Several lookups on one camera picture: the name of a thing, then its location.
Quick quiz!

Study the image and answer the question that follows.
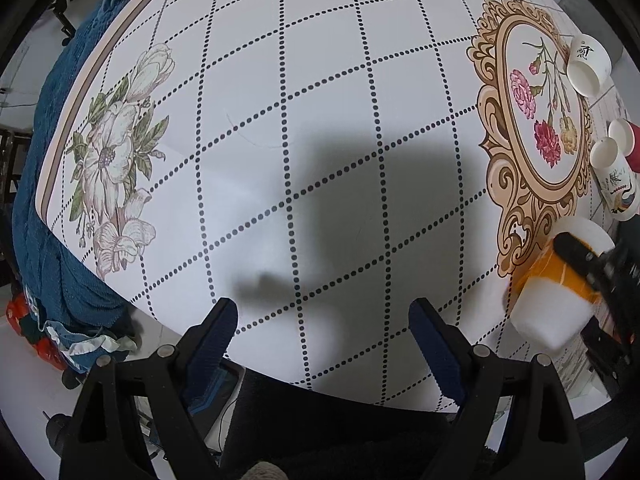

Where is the white and orange paper cup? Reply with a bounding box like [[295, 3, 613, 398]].
[[510, 216, 614, 356]]

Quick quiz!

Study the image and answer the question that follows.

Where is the dark green cup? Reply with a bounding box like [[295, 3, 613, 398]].
[[616, 214, 640, 252]]

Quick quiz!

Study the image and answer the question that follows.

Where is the crane print paper cup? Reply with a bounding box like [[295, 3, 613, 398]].
[[590, 136, 639, 221]]

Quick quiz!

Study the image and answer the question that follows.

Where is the red ribbed paper cup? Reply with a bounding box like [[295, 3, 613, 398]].
[[608, 118, 640, 174]]

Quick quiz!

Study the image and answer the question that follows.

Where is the plain white paper cup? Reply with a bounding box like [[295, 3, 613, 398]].
[[566, 34, 612, 98]]

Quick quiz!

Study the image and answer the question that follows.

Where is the blue knitted blanket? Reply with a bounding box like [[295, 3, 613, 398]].
[[12, 0, 191, 376]]

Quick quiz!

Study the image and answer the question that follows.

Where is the grey padded chair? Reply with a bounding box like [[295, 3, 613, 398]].
[[559, 0, 624, 66]]

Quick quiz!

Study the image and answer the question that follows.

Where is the floral checked tablecloth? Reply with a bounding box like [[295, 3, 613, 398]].
[[35, 0, 625, 411]]

